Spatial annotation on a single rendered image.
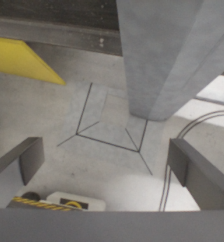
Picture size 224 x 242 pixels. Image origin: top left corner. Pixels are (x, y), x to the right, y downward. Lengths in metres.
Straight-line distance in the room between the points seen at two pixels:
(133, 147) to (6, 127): 0.74
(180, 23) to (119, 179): 0.78
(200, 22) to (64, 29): 0.48
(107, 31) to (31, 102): 0.68
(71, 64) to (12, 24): 0.43
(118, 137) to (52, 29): 0.56
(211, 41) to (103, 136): 0.71
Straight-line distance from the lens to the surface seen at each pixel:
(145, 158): 0.88
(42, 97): 1.07
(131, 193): 0.92
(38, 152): 0.17
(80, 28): 0.62
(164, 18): 0.25
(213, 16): 0.24
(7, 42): 0.75
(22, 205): 0.72
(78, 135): 0.92
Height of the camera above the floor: 0.89
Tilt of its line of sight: 79 degrees down
